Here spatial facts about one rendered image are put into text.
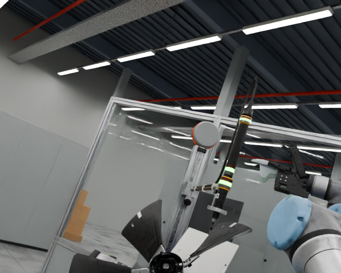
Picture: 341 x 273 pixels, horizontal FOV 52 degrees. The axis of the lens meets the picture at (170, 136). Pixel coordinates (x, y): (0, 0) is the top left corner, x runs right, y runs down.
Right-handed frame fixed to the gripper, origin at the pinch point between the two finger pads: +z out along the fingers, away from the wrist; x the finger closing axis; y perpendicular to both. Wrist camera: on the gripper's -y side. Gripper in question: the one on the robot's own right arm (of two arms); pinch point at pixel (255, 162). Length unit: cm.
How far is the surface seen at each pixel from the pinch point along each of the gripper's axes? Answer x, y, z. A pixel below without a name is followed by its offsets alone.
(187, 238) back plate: 43, 35, 25
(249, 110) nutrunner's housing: -1.9, -17.8, 7.4
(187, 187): 51, 11, 35
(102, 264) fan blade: -5, 52, 40
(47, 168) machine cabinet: 411, 26, 391
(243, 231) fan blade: 10.8, 23.9, -2.1
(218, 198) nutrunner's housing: -1.9, 16.5, 8.3
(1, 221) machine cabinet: 379, 133, 410
